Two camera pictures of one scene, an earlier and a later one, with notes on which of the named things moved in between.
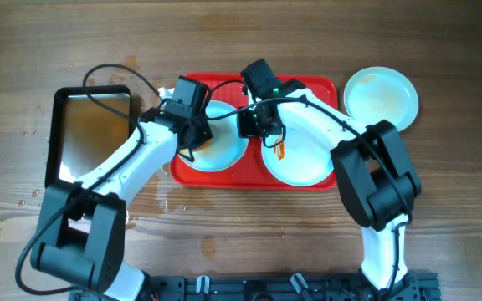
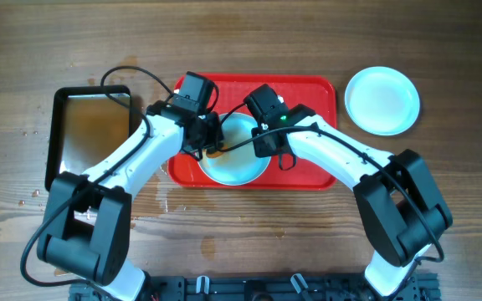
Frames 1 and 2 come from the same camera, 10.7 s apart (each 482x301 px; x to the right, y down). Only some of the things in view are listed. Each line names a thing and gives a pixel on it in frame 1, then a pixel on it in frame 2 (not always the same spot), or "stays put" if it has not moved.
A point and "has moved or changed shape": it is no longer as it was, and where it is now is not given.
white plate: (376, 94) stays put
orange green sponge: (206, 145) has moved or changed shape
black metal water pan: (82, 133) stays put
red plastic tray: (250, 174) stays put
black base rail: (230, 288) stays put
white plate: (299, 160) → (237, 166)
